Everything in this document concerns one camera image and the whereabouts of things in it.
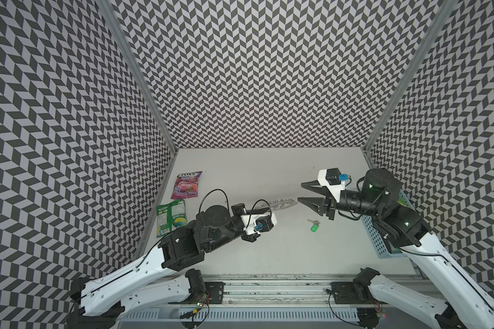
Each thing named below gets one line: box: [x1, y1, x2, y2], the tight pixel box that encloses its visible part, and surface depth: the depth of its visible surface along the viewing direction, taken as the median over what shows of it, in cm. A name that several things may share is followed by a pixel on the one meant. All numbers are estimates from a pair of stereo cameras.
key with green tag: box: [307, 219, 321, 233], surface depth 91 cm
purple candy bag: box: [170, 171, 203, 200], surface depth 101 cm
